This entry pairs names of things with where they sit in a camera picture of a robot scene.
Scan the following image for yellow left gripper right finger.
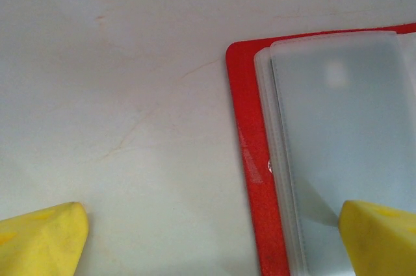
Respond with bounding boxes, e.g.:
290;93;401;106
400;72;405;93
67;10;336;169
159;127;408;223
337;199;416;276

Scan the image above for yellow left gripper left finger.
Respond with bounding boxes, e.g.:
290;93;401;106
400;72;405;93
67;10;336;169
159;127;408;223
0;201;90;276

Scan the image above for red card holder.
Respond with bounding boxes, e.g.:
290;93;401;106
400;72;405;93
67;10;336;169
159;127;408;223
225;21;416;276

